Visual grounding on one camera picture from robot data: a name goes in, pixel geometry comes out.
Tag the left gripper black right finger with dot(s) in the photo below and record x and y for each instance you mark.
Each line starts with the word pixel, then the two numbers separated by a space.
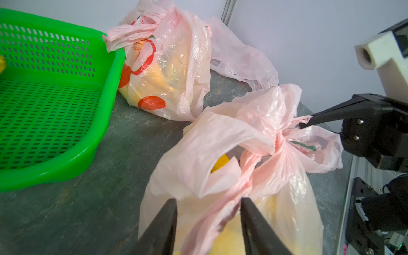
pixel 259 238

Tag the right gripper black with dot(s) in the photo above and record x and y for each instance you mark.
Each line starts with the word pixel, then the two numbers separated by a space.
pixel 374 127

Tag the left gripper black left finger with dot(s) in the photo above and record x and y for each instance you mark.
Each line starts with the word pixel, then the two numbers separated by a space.
pixel 159 237

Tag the yellow banana bunch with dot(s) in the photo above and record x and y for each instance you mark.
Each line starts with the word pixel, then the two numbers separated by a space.
pixel 3 64
pixel 222 161

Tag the printed pink plastic bag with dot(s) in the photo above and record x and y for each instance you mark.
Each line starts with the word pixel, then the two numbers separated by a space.
pixel 270 158
pixel 167 59

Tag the plain pink plastic bag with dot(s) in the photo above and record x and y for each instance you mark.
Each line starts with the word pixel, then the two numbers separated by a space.
pixel 232 58

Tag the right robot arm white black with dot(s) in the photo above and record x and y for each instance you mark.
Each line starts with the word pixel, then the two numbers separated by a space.
pixel 372 215

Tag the yellow banana bunch in basket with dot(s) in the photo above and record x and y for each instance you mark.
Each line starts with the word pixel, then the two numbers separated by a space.
pixel 3 64

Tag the green plastic basket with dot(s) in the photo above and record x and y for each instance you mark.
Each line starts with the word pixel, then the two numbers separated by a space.
pixel 57 94

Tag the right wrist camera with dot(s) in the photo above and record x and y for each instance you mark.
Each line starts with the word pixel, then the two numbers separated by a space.
pixel 387 53

